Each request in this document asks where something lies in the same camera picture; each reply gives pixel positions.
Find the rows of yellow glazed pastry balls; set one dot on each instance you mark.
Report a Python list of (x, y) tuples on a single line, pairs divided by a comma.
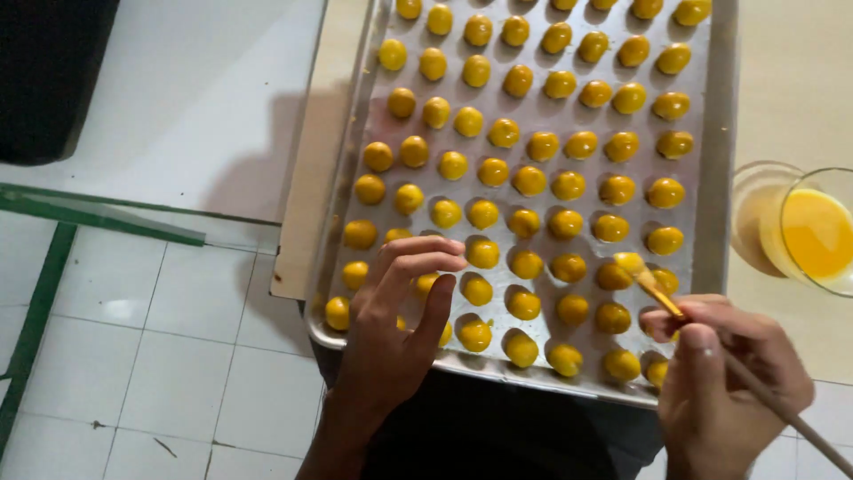
[(493, 172)]

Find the person's right hand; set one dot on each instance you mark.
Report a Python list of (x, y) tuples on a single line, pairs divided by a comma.
[(726, 406)]

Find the yellow egg wash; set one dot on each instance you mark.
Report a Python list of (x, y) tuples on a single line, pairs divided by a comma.
[(816, 233)]

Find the person's left hand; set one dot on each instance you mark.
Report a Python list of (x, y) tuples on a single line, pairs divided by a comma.
[(380, 353)]

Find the metal baking tray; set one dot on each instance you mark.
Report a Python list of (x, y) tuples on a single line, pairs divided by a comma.
[(713, 200)]

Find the clear glass bowl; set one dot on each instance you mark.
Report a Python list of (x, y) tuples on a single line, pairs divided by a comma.
[(766, 220)]

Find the wooden pastry brush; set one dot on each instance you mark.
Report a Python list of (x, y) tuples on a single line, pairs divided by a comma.
[(656, 293)]

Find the green floor frame strip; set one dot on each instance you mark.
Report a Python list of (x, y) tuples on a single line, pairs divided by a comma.
[(40, 300)]

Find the person's dark clothing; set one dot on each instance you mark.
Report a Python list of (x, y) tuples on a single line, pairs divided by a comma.
[(500, 433)]

